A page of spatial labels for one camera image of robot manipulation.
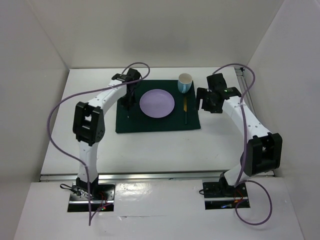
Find purple plate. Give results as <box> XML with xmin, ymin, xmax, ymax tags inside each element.
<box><xmin>139</xmin><ymin>89</ymin><xmax>175</xmax><ymax>119</ymax></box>

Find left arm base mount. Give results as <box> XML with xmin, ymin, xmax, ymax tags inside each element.
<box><xmin>60</xmin><ymin>183</ymin><xmax>116</xmax><ymax>213</ymax></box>

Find aluminium rail frame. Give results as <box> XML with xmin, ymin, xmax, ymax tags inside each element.
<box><xmin>39</xmin><ymin>66</ymin><xmax>276</xmax><ymax>182</ymax></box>

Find gold knife black handle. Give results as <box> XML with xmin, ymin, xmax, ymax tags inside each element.
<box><xmin>183</xmin><ymin>96</ymin><xmax>188</xmax><ymax>125</ymax></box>

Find dark green cloth napkin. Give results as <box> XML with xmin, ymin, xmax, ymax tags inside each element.
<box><xmin>115</xmin><ymin>80</ymin><xmax>201</xmax><ymax>134</ymax></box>

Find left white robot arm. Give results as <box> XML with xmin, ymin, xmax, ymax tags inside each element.
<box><xmin>72</xmin><ymin>68</ymin><xmax>142</xmax><ymax>200</ymax></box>

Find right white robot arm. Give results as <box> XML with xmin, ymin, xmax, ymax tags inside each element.
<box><xmin>196</xmin><ymin>73</ymin><xmax>283</xmax><ymax>196</ymax></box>

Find light blue mug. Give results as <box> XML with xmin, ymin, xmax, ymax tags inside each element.
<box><xmin>177</xmin><ymin>73</ymin><xmax>193</xmax><ymax>94</ymax></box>

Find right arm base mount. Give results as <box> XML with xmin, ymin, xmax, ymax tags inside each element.
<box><xmin>199</xmin><ymin>182</ymin><xmax>251</xmax><ymax>210</ymax></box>

